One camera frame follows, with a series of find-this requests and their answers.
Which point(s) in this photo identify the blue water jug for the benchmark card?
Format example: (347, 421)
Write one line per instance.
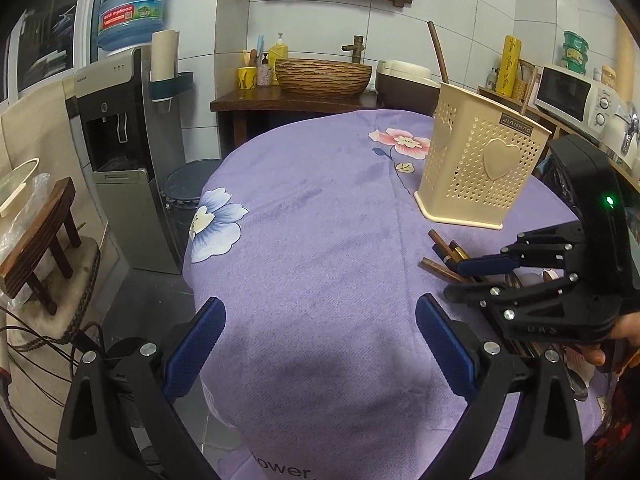
(126, 23)

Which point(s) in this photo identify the grey water dispenser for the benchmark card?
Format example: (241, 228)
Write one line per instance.
(133, 145)

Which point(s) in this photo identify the yellow tall box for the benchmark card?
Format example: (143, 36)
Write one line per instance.
(508, 66)

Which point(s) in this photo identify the wooden side shelf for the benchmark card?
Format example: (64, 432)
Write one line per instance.
(557, 130)

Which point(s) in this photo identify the person's right hand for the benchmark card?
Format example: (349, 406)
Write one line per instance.
(626, 328)

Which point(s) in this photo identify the white brown rice cooker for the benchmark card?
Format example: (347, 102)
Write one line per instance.
(406, 86)

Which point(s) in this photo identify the white electric kettle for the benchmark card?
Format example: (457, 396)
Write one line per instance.
(620, 140)

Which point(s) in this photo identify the wooden stool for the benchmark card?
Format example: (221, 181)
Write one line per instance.
(19, 267)

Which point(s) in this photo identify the bronze faucet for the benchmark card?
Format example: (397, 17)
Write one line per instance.
(356, 49)

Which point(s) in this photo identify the white microwave oven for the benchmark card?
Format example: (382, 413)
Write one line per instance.
(583, 104)

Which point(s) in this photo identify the yellow cup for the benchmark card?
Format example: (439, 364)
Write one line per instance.
(247, 77)

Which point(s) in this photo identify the woven brown basin sink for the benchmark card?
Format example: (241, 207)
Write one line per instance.
(325, 78)

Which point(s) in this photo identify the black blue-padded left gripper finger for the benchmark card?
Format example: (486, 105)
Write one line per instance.
(528, 296)
(556, 247)

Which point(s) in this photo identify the yellow soap dispenser bottle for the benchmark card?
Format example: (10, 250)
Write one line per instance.
(279, 51)

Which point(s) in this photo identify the paper cup stack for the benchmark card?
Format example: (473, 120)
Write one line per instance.
(164, 55)

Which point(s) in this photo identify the green instant noodle cups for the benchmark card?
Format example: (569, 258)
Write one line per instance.
(574, 52)

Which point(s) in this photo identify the dark round stool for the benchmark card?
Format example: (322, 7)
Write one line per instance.
(182, 190)

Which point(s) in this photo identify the black gold-banded chopstick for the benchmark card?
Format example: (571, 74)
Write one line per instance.
(462, 254)

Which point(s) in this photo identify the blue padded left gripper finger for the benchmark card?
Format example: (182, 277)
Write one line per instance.
(187, 347)
(441, 334)

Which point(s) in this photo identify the beige perforated utensil holder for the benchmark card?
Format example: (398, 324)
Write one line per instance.
(481, 155)

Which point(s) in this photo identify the dark wooden sink counter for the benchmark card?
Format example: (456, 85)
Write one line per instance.
(244, 114)

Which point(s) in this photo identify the metal spoon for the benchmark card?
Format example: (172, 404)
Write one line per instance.
(577, 369)

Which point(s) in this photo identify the purple floral tablecloth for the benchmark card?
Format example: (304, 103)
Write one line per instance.
(310, 236)

